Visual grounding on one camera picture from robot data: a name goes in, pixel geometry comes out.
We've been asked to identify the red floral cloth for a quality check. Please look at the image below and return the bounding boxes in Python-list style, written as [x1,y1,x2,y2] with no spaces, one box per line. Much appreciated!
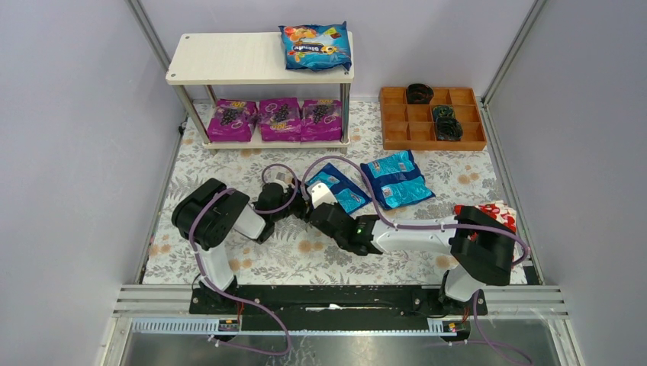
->
[453,200,517,241]

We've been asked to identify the black coiled belt top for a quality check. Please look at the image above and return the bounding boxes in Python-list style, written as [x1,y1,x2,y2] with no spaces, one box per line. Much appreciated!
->
[405,83,435,104]

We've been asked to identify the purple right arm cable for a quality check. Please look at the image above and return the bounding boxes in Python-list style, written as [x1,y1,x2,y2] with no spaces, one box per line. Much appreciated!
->
[301,155,534,366]

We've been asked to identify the purple candy bag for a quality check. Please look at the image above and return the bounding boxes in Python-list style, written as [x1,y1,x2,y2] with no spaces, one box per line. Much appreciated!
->
[207,99,257,142]
[301,99,342,142]
[258,98,303,142]

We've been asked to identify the dark coiled belt middle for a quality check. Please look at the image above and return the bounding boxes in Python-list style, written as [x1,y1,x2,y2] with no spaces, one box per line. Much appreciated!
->
[431,104,455,121]

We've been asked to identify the blue fruit candy bag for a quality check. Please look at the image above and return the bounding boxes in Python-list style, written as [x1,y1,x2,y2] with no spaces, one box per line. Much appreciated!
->
[278,21,352,72]

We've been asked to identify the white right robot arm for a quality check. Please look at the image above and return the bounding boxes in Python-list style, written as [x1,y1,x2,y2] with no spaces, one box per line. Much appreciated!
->
[309,193,516,302]

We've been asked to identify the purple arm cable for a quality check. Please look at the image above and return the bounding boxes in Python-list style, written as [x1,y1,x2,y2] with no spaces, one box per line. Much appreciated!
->
[301,155,534,366]
[188,162,304,357]

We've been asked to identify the white two-tier shelf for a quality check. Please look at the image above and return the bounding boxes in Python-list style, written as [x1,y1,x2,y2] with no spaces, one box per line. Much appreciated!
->
[166,32,354,153]

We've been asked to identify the black coiled belt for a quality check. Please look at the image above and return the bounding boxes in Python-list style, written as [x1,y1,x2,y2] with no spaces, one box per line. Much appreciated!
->
[405,83,435,104]
[435,117,463,142]

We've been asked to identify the black coiled belt bottom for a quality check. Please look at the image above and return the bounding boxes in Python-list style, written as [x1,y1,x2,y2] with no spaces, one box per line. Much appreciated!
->
[435,117,463,142]

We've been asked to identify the wooden compartment tray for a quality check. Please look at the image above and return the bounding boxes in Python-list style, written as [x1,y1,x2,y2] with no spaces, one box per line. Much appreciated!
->
[379,86,487,151]

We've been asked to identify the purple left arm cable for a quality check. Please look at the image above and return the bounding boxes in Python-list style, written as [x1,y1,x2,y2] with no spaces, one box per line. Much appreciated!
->
[188,162,304,357]

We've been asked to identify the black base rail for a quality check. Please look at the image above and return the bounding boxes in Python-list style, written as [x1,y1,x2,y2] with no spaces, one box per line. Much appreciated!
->
[189,284,488,332]

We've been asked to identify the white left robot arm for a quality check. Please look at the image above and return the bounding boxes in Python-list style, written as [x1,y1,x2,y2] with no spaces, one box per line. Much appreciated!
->
[171,178,311,294]

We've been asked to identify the floral table mat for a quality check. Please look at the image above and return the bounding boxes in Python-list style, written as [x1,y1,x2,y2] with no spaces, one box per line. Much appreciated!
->
[143,101,510,285]

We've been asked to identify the purple candy bag bottom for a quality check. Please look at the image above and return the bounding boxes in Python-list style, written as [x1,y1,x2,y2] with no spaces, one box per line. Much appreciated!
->
[258,98,303,142]

